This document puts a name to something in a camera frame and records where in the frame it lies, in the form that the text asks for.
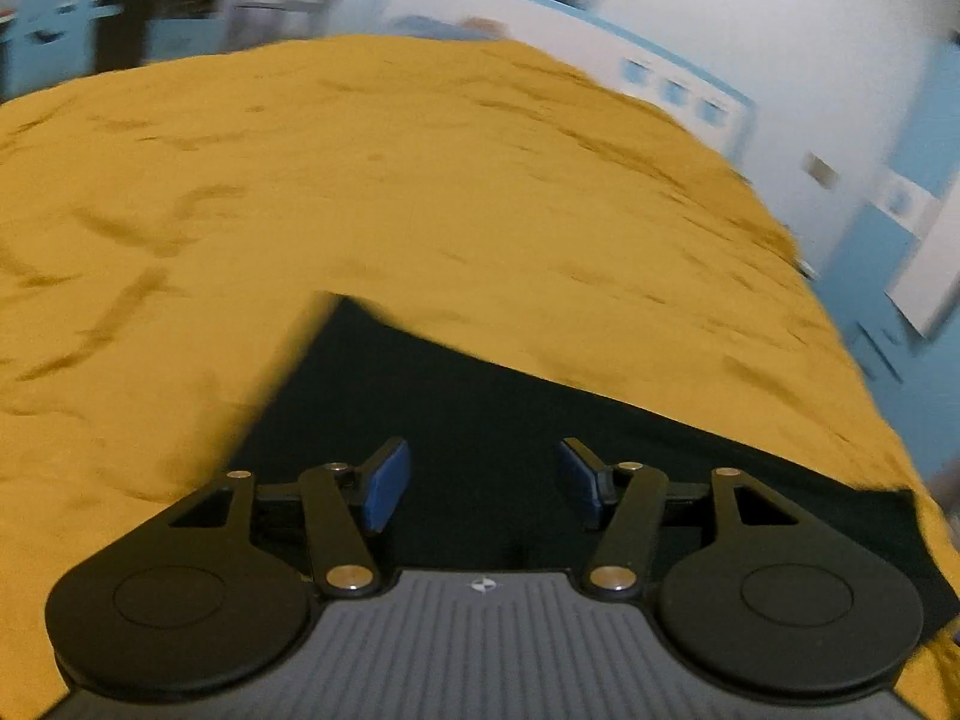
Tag yellow bed quilt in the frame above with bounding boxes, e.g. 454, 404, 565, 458
2, 37, 923, 718

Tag white blue headboard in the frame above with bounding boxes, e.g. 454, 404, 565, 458
331, 0, 755, 163

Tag blue pillow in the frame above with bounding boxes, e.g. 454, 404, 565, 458
384, 15, 511, 43

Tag blue white wardrobe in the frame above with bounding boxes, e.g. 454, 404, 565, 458
815, 41, 958, 478

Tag black pants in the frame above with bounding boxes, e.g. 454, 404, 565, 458
228, 296, 958, 640

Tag blue smiley chair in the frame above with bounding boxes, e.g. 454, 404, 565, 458
2, 0, 122, 99

